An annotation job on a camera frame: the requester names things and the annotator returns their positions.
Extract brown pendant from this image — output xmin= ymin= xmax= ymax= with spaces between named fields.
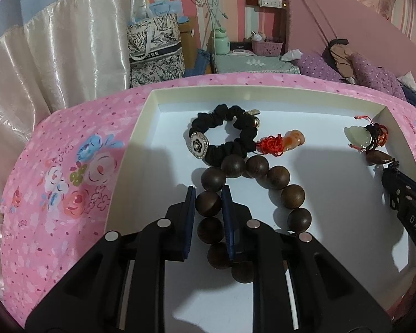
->
xmin=365 ymin=149 xmax=399 ymax=172

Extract pink plastic basket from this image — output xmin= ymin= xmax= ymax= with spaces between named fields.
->
xmin=251 ymin=38 xmax=284 ymax=57

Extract white tissue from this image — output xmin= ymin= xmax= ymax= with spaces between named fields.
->
xmin=399 ymin=71 xmax=416 ymax=89
xmin=282 ymin=49 xmax=303 ymax=64

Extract white shallow cardboard box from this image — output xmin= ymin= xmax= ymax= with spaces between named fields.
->
xmin=105 ymin=83 xmax=416 ymax=333

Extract dark wooden bead bracelet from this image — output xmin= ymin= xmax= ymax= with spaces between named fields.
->
xmin=195 ymin=129 xmax=313 ymax=290

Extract white satin curtain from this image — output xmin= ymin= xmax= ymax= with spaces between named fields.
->
xmin=0 ymin=0 xmax=149 ymax=216

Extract black small box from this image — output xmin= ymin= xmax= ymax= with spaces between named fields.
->
xmin=230 ymin=42 xmax=253 ymax=56

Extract brown cardboard box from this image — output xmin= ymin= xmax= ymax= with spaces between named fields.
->
xmin=178 ymin=17 xmax=199 ymax=73

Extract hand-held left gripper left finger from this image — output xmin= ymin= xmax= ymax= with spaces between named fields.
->
xmin=24 ymin=185 xmax=197 ymax=333

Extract green nightstand cloth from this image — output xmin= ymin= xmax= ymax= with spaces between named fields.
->
xmin=211 ymin=54 xmax=301 ymax=75

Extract hanging charger cables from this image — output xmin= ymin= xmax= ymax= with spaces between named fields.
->
xmin=185 ymin=0 xmax=229 ymax=39

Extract jade pendant with red cord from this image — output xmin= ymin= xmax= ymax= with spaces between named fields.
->
xmin=344 ymin=115 xmax=389 ymax=154

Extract brown bag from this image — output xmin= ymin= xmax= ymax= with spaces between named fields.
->
xmin=328 ymin=39 xmax=357 ymax=80

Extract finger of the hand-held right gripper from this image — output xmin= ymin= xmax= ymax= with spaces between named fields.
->
xmin=381 ymin=161 xmax=416 ymax=274

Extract green water bottle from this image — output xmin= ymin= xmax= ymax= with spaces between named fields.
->
xmin=212 ymin=28 xmax=230 ymax=55

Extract black scrunchie with flower charm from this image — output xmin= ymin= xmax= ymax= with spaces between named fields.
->
xmin=188 ymin=104 xmax=262 ymax=167

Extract black and white tote bag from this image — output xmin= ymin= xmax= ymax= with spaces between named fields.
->
xmin=126 ymin=12 xmax=185 ymax=89

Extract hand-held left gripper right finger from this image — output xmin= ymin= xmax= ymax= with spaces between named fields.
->
xmin=221 ymin=185 xmax=392 ymax=333

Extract pink headboard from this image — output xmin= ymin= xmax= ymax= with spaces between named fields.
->
xmin=283 ymin=0 xmax=416 ymax=77

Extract light blue gift bag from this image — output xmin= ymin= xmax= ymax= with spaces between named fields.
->
xmin=132 ymin=0 xmax=189 ymax=25

